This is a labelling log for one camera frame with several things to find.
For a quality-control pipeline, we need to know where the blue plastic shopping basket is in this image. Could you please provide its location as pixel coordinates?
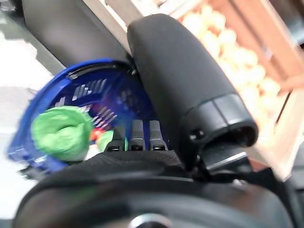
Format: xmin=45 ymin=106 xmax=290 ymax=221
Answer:
xmin=6 ymin=58 xmax=171 ymax=176

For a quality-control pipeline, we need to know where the long green napa cabbage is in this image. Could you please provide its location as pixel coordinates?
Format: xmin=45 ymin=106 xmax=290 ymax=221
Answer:
xmin=30 ymin=105 xmax=93 ymax=162

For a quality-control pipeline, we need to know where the white toy garlic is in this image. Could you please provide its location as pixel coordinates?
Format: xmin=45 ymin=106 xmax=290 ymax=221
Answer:
xmin=85 ymin=144 xmax=100 ymax=160

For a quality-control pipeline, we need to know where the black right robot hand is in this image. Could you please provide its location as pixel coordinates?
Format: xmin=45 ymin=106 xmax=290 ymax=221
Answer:
xmin=13 ymin=13 xmax=296 ymax=228

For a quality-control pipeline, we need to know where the wooden potato crate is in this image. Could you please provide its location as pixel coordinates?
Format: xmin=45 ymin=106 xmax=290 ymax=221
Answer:
xmin=80 ymin=0 xmax=304 ymax=183

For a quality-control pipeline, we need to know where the small round green cabbage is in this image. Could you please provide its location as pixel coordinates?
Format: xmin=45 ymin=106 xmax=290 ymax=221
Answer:
xmin=95 ymin=130 xmax=114 ymax=152

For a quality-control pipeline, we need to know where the small red toy vegetable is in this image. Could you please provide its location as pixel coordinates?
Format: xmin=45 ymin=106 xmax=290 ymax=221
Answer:
xmin=91 ymin=129 xmax=103 ymax=141

